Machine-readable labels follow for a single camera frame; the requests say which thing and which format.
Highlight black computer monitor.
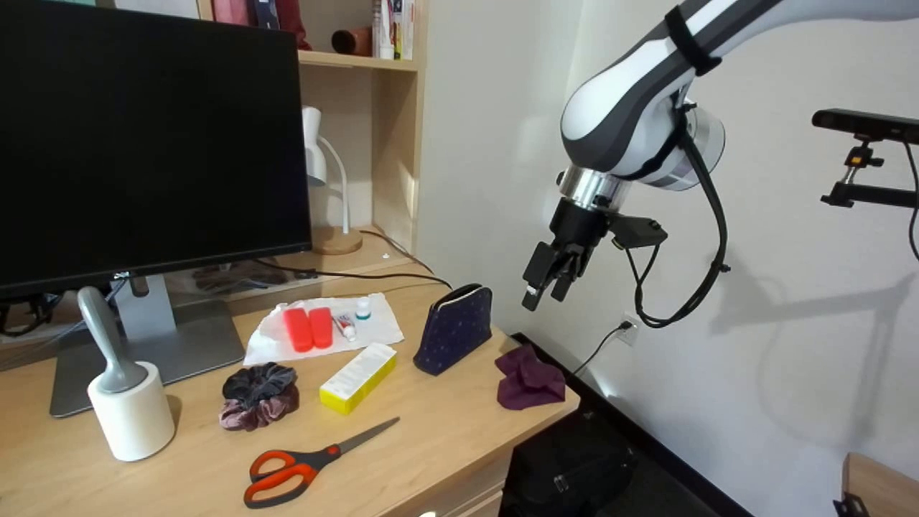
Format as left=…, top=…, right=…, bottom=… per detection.
left=0, top=0, right=317, bottom=303

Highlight purple cloth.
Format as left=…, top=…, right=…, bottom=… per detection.
left=495, top=343, right=569, bottom=414

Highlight yellow white box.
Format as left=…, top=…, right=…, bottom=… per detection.
left=317, top=343, right=400, bottom=418

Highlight white desk lamp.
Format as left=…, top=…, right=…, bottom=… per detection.
left=301, top=103, right=364, bottom=258

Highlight thin black wall cable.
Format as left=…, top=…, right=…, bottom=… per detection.
left=572, top=319, right=641, bottom=379

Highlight dark fabric scrunchie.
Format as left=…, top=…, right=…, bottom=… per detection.
left=215, top=359, right=301, bottom=435

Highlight wooden desk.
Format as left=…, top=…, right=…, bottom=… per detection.
left=0, top=228, right=582, bottom=517

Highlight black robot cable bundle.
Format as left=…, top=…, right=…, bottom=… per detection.
left=625, top=96, right=732, bottom=332

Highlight wooden shelf unit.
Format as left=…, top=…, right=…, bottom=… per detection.
left=196, top=0, right=429, bottom=257

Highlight wooden platform board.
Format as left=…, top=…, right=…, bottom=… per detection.
left=841, top=452, right=919, bottom=517

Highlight orange handled scissors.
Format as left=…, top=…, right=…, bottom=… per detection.
left=240, top=414, right=403, bottom=513

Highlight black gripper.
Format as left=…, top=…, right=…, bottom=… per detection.
left=519, top=195, right=618, bottom=314

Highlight black baseboard strip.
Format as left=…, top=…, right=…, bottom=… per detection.
left=512, top=332, right=756, bottom=517

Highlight red container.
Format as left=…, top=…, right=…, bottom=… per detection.
left=308, top=306, right=337, bottom=352
left=281, top=306, right=317, bottom=358

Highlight black desk cable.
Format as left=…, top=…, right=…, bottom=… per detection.
left=252, top=257, right=454, bottom=290

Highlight black bag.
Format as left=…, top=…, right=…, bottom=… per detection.
left=498, top=412, right=641, bottom=517

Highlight pink box on shelf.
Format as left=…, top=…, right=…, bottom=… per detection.
left=210, top=0, right=252, bottom=27

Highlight grey monitor stand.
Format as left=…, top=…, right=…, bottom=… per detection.
left=50, top=271, right=249, bottom=419

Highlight black camera on stand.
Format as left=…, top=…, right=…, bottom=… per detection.
left=809, top=106, right=919, bottom=261

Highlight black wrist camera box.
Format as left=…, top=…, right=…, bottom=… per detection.
left=602, top=210, right=671, bottom=254

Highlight purple dotted pouch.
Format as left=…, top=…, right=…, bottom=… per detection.
left=410, top=281, right=498, bottom=379

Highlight dark shelf item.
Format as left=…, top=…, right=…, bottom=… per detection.
left=327, top=27, right=373, bottom=59

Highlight white red box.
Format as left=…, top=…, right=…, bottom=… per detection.
left=371, top=0, right=419, bottom=65

